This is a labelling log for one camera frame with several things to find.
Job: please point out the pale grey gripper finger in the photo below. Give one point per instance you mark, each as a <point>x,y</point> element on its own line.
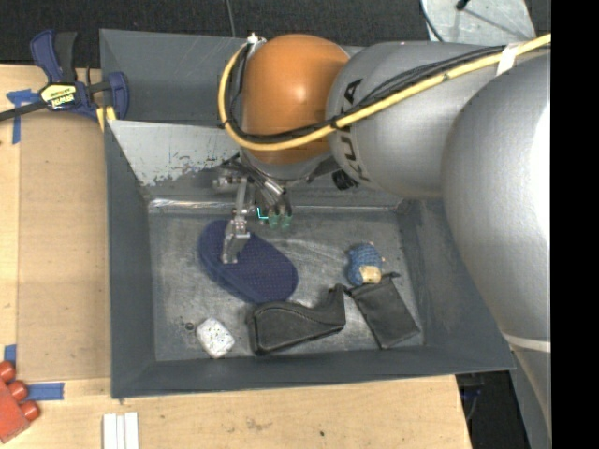
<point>242,239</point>
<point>229,248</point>

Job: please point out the dark blue oval mesh pad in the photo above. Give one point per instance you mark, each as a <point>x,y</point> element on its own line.
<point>262,274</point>

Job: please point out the white speckled small case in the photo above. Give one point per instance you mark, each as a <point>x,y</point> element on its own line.
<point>215,338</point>

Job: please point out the grey metal bin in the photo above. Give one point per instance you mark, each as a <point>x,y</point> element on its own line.
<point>135,274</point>

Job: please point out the black wedge fabric case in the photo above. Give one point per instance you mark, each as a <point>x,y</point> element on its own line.
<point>290,325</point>

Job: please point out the blue knitted toy animal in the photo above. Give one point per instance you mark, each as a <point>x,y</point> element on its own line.
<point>362,260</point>

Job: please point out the black fabric pouch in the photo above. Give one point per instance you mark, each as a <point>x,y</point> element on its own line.
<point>386,314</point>

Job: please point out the pale wood board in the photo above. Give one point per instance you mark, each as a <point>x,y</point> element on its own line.
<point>63,250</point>

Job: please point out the black cylinder on white bracket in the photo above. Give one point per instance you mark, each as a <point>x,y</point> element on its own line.
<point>345,179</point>

